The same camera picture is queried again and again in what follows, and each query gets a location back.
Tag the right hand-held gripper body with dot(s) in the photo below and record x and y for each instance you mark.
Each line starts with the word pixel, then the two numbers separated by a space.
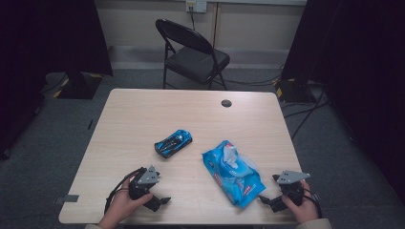
pixel 291 178

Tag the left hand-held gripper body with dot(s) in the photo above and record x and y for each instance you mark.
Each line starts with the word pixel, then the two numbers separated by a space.
pixel 148 176

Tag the blue wet wipes pack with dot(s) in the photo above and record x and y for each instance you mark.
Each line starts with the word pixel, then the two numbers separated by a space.
pixel 235 184

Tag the blue toy car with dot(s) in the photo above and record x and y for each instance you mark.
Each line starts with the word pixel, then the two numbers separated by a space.
pixel 173 143

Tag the person's right hand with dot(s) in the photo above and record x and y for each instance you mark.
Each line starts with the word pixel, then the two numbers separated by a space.
pixel 305 210

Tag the person's left hand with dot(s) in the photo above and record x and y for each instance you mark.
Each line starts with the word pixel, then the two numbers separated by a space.
pixel 122 206

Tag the grey tape strip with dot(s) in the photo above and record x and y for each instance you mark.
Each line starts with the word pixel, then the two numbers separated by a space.
pixel 68 199

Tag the black floor box yellow tape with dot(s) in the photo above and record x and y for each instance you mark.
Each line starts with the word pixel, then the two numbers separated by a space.
pixel 294 90

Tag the round dark table grommet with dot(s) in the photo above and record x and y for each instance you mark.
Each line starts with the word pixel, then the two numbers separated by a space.
pixel 226 103

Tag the black stand base yellow tape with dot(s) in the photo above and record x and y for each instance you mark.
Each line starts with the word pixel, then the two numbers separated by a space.
pixel 79 87

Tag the black folding chair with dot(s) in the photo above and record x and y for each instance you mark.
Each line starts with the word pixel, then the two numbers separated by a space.
pixel 197 62

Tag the black curtain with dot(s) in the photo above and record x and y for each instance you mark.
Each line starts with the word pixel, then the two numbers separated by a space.
pixel 359 63
pixel 47 38

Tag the white wall socket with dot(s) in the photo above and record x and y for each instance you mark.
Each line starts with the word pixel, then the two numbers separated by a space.
pixel 196 5

